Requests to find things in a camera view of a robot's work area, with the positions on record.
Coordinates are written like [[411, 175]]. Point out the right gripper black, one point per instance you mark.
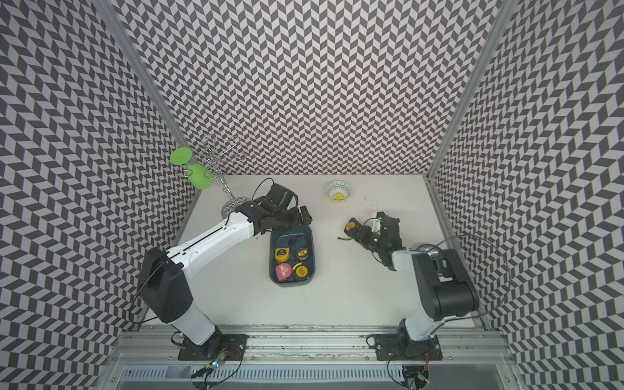
[[362, 235]]

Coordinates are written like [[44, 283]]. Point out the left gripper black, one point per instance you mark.
[[298, 222]]

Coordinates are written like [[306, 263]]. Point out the black yellow tape measure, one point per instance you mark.
[[300, 272], [303, 253], [352, 231]]

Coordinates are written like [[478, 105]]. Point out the teal plastic storage box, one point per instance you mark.
[[294, 239]]

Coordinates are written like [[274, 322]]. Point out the pink tape measure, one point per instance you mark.
[[283, 272]]

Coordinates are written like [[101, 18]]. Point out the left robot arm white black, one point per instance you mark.
[[165, 274]]

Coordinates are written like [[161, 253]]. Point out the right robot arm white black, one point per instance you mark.
[[445, 290]]

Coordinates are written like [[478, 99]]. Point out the blue white patterned plate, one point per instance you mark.
[[429, 248]]

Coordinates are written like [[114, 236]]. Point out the small yellow patterned bowl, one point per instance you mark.
[[338, 190]]

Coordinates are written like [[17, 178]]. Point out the chrome wire glass rack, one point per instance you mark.
[[216, 155]]

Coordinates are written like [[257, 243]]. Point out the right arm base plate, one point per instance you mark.
[[393, 347]]

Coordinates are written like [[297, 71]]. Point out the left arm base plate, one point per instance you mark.
[[213, 347]]

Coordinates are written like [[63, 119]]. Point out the aluminium front rail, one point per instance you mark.
[[309, 357]]

